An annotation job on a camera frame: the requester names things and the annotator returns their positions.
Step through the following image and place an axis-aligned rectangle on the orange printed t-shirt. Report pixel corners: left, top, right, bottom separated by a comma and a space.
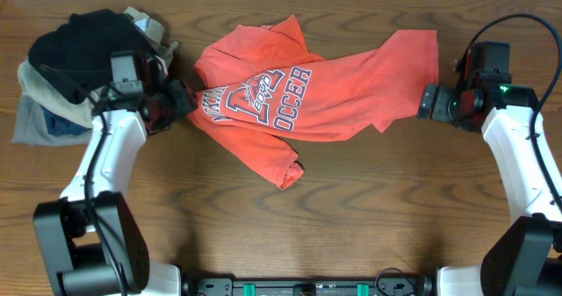
189, 17, 439, 189

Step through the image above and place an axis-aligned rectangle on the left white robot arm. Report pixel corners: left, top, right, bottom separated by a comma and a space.
32, 80, 196, 295

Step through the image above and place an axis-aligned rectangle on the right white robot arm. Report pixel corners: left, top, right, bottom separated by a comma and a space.
418, 84, 561, 295

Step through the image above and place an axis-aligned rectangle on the black folded garment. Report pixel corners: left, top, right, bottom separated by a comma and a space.
28, 9, 155, 105

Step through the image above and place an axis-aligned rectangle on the navy blue folded garment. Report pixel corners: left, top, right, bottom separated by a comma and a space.
41, 107, 90, 136

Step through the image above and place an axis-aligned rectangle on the khaki folded garment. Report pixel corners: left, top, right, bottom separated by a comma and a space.
18, 7, 179, 128

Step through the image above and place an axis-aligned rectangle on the grey folded garment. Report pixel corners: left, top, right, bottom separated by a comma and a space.
12, 94, 91, 147

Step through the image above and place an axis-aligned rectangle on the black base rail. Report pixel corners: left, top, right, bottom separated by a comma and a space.
182, 268, 436, 296

